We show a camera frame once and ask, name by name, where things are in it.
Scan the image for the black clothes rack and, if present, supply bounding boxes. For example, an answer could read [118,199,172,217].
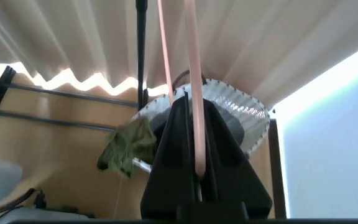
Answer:
[0,0,150,138]

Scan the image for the pink clothes hanger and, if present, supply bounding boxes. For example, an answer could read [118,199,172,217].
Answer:
[157,0,207,180]

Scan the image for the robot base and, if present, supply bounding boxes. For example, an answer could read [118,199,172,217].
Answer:
[0,205,96,223]

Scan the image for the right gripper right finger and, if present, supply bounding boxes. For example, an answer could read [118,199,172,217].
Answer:
[201,98,273,219]

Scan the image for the black cable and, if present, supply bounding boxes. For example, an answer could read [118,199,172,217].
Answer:
[0,187,48,220]

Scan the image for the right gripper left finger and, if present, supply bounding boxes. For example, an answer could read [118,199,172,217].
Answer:
[140,91,200,219]

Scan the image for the green garment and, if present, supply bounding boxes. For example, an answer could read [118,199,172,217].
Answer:
[96,116,158,180]

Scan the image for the white laundry basket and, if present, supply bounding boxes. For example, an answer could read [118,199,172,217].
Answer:
[131,70,272,174]

